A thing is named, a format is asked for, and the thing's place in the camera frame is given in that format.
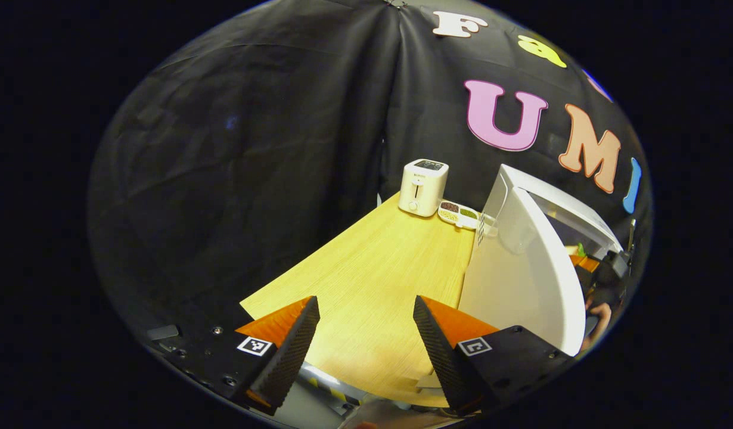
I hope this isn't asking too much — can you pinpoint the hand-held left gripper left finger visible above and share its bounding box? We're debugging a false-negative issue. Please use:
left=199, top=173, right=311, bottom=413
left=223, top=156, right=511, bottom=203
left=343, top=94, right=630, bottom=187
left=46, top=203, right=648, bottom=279
left=146, top=296, right=321, bottom=416

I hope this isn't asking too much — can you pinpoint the white divided snack dish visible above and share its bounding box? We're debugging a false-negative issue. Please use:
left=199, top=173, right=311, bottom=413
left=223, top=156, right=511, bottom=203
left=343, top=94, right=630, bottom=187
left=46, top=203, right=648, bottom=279
left=437, top=201, right=482, bottom=231

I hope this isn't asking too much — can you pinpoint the white microwave oven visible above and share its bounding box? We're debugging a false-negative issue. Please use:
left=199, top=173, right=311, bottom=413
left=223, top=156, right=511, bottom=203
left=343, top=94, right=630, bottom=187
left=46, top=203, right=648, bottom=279
left=459, top=164, right=626, bottom=357

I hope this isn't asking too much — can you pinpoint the white toaster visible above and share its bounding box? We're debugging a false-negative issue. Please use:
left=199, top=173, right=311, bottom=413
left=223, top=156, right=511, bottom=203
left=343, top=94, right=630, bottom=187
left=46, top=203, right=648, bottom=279
left=398, top=158, right=449, bottom=217

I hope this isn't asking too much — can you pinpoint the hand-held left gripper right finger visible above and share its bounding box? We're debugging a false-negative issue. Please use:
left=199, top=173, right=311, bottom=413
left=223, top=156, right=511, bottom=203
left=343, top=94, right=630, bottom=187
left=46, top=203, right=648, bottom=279
left=413, top=295, right=573, bottom=413

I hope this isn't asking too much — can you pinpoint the black backdrop cloth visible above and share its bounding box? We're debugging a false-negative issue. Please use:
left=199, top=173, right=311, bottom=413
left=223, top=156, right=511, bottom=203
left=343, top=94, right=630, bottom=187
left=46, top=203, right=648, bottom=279
left=86, top=0, right=653, bottom=358

